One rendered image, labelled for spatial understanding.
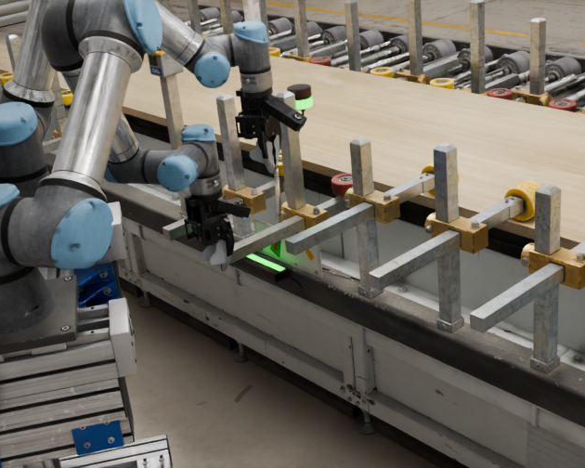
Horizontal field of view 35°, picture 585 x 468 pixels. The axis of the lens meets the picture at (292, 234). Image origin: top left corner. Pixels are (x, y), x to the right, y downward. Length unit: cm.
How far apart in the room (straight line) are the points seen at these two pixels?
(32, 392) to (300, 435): 141
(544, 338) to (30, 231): 103
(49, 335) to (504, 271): 111
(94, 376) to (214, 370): 167
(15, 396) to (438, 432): 135
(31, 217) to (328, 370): 161
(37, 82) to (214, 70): 42
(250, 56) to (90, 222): 76
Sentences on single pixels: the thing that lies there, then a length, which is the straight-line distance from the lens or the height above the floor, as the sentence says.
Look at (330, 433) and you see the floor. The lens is 298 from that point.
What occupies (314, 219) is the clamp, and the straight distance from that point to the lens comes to 230.
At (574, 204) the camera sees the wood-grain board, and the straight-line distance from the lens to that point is 224.
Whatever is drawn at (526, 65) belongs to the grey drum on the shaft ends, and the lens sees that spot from 366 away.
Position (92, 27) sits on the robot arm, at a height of 149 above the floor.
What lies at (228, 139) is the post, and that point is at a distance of 248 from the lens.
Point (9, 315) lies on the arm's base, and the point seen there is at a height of 107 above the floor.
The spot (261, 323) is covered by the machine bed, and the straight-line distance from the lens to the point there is 318.
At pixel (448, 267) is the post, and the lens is 203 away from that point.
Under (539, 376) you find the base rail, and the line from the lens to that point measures 197.
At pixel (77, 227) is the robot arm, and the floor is 123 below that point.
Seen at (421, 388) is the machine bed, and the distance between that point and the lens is 269.
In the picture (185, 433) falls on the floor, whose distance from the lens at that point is 307.
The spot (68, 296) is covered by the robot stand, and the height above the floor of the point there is 104.
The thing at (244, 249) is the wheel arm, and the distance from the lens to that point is 222.
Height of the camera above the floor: 181
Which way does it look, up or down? 25 degrees down
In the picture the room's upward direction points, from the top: 6 degrees counter-clockwise
